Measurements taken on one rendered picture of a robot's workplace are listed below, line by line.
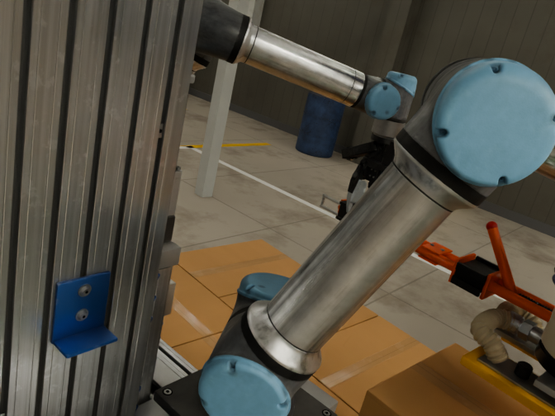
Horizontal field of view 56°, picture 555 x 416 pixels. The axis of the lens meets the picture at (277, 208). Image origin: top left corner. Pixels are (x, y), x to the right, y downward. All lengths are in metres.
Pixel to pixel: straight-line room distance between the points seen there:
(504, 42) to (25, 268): 6.86
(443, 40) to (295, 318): 6.99
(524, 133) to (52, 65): 0.47
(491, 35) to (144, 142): 6.76
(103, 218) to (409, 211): 0.37
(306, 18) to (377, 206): 8.18
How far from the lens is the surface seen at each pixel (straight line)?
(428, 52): 7.57
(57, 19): 0.60
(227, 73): 4.61
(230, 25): 1.04
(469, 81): 0.52
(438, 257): 1.24
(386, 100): 1.11
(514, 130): 0.54
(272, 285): 0.79
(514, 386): 1.12
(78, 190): 0.66
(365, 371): 2.00
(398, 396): 1.22
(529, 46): 7.14
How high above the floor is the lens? 1.63
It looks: 19 degrees down
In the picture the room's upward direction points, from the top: 13 degrees clockwise
